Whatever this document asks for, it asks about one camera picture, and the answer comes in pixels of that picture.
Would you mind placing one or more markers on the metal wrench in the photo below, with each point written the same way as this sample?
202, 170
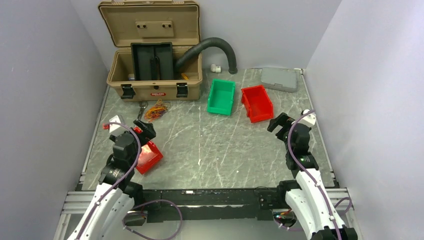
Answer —
142, 107

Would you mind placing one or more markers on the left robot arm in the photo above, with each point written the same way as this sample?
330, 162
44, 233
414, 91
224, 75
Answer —
115, 195

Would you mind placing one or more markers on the red flat bin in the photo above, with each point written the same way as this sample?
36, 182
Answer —
150, 155

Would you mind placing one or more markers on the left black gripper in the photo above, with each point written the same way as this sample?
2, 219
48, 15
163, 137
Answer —
147, 133

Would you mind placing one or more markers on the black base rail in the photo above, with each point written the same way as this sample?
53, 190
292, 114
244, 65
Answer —
159, 205

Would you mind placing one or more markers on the black toolbox tray insert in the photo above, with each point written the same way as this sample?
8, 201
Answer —
153, 61

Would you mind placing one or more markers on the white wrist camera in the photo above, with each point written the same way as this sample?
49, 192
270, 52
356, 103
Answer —
309, 119
115, 129

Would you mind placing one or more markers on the aluminium frame profile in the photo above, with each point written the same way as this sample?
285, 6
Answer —
74, 207

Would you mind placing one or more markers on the tan plastic toolbox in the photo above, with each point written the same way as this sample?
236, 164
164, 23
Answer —
150, 36

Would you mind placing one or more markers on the grey plastic case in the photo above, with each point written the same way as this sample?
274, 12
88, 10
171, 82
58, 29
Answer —
281, 79

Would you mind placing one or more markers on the yellow tool in toolbox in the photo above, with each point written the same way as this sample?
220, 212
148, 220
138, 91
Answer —
184, 76

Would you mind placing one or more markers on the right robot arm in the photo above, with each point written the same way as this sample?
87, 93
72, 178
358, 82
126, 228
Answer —
306, 195

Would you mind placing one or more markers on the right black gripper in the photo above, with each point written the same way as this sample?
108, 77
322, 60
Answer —
283, 120

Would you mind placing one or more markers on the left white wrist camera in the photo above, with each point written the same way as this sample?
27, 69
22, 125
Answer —
115, 129

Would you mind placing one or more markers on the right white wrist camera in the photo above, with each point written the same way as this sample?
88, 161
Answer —
309, 119

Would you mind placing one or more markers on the red plastic bin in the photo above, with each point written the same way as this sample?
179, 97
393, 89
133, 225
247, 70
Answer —
257, 103

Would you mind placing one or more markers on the white pipe elbow fitting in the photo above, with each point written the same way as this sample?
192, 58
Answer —
215, 68

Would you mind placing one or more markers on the green plastic bin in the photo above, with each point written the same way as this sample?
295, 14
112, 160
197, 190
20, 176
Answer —
221, 97

